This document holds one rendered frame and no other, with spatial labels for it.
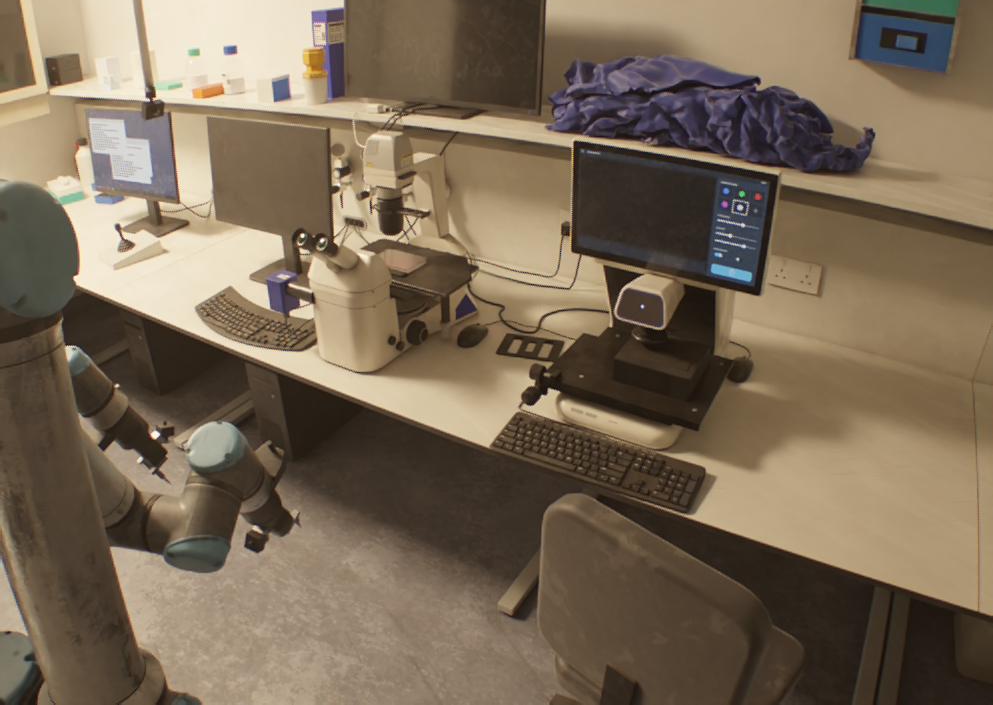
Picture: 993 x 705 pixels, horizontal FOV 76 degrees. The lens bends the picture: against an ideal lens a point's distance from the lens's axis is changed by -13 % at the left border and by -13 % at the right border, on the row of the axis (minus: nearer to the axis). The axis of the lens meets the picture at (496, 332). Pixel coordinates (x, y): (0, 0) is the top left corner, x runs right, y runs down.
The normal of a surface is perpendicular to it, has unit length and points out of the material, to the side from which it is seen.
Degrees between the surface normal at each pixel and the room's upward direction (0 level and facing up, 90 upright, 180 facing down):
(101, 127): 86
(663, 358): 0
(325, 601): 0
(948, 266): 90
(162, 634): 0
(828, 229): 90
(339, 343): 91
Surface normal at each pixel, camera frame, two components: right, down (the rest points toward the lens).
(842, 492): 0.00, -0.88
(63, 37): 0.86, 0.25
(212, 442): -0.04, -0.66
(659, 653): -0.71, 0.34
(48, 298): 0.99, -0.07
